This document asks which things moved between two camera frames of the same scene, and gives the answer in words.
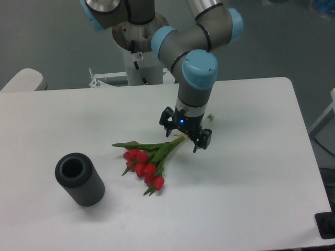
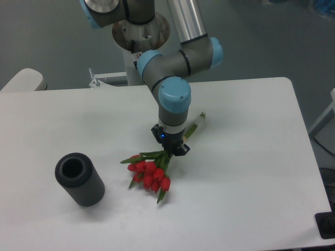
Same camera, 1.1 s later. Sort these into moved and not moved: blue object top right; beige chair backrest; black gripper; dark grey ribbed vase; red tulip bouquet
Moved: red tulip bouquet; black gripper
Not moved: dark grey ribbed vase; blue object top right; beige chair backrest
